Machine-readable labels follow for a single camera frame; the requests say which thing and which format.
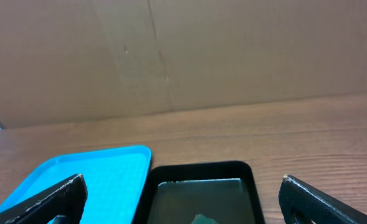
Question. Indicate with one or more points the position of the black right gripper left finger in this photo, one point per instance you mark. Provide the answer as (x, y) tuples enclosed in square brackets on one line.
[(63, 202)]

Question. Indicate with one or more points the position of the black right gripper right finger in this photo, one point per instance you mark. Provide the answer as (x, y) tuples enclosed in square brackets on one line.
[(303, 203)]

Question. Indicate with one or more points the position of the green yellow sponge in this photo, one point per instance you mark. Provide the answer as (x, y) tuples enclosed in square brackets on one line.
[(201, 219)]

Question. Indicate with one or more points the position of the teal plastic tray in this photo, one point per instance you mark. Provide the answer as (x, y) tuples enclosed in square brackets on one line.
[(114, 179)]

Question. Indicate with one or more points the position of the black plastic tray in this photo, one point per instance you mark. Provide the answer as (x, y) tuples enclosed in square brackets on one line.
[(224, 191)]

